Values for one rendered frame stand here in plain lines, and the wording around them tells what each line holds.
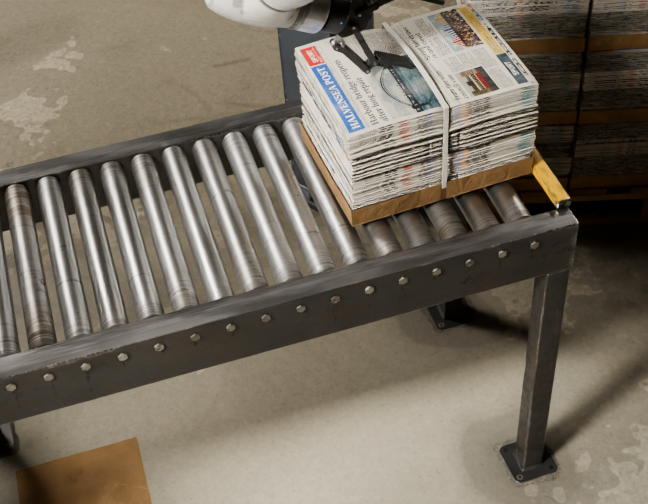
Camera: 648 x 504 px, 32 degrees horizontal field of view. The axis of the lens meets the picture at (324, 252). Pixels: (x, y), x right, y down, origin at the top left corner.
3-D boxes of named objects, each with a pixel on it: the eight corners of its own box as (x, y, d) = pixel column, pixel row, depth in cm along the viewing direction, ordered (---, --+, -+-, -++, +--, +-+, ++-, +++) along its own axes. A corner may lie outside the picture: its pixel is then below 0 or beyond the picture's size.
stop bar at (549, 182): (482, 76, 241) (482, 69, 239) (572, 206, 211) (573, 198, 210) (468, 79, 240) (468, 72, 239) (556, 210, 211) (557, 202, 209)
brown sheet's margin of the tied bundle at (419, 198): (372, 117, 232) (372, 100, 229) (429, 204, 213) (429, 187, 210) (300, 137, 229) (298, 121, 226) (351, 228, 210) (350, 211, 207)
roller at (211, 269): (185, 157, 235) (181, 139, 232) (240, 316, 203) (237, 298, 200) (162, 163, 235) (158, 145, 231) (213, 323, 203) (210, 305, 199)
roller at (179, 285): (155, 165, 234) (151, 147, 231) (205, 325, 202) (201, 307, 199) (131, 171, 233) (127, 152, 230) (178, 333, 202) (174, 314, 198)
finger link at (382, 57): (380, 59, 202) (378, 62, 203) (412, 65, 205) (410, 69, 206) (374, 50, 204) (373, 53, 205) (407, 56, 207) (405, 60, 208)
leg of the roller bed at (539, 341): (534, 446, 269) (560, 248, 220) (544, 465, 265) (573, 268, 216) (511, 453, 268) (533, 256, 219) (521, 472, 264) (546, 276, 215)
